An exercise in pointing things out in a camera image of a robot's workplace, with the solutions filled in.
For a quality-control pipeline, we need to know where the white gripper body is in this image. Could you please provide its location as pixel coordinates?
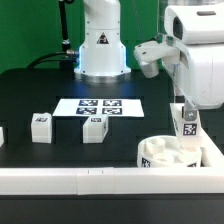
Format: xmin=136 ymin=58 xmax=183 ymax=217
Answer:
xmin=163 ymin=3 xmax=224 ymax=109

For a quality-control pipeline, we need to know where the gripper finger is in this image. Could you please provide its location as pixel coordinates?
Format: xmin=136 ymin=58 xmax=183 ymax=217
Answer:
xmin=182 ymin=101 xmax=197 ymax=121

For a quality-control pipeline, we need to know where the white round stool seat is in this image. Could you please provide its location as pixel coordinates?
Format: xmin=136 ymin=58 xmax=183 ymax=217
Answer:
xmin=137 ymin=135 xmax=203 ymax=169

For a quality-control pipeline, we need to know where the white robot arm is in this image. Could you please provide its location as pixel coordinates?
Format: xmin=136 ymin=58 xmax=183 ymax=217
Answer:
xmin=75 ymin=0 xmax=224 ymax=118

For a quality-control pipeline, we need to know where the white right fence bar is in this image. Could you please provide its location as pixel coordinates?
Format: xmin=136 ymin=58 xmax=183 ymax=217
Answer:
xmin=170 ymin=103 xmax=224 ymax=169

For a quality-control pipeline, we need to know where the white fence bar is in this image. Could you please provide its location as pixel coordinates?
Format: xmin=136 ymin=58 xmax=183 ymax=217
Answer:
xmin=0 ymin=168 xmax=224 ymax=195
xmin=170 ymin=103 xmax=224 ymax=169

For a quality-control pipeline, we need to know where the white sheet with markers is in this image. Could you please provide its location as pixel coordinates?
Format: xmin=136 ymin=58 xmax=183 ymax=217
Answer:
xmin=53 ymin=99 xmax=144 ymax=117

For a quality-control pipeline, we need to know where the white front fence bar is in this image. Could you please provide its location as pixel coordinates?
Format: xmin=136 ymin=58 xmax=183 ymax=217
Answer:
xmin=0 ymin=168 xmax=224 ymax=195

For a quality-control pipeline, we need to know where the white part at left edge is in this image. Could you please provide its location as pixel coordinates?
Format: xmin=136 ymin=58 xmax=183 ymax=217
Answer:
xmin=0 ymin=127 xmax=4 ymax=147

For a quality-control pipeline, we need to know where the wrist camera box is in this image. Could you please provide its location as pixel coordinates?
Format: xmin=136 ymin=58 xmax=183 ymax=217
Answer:
xmin=134 ymin=41 xmax=175 ymax=78

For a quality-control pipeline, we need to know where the black cable with connector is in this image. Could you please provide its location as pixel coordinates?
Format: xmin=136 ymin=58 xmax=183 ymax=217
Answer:
xmin=26 ymin=0 xmax=81 ymax=70

